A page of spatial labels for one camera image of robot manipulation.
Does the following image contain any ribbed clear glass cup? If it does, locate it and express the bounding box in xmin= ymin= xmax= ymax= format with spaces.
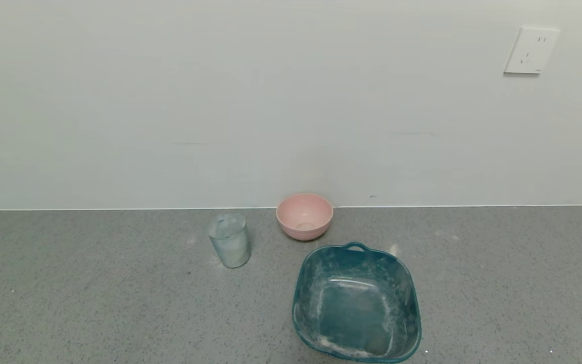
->
xmin=208 ymin=213 xmax=251 ymax=268

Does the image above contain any pink bowl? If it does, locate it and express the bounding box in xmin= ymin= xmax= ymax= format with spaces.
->
xmin=276 ymin=193 xmax=334 ymax=241

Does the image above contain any teal plastic basin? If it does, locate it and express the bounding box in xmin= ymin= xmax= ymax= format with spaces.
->
xmin=292 ymin=242 xmax=422 ymax=363

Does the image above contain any white wall socket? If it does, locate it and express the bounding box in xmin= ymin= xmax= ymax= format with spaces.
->
xmin=503 ymin=27 xmax=560 ymax=75

